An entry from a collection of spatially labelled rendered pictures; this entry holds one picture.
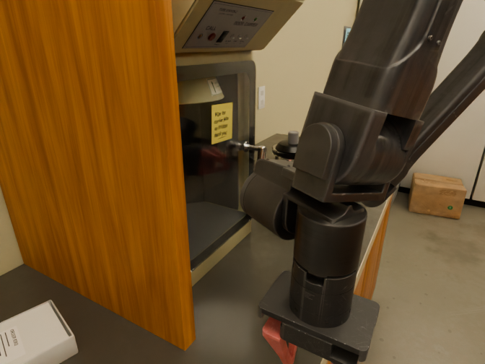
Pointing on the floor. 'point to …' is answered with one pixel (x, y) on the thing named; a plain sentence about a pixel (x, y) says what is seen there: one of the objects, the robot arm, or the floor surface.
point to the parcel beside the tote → (437, 196)
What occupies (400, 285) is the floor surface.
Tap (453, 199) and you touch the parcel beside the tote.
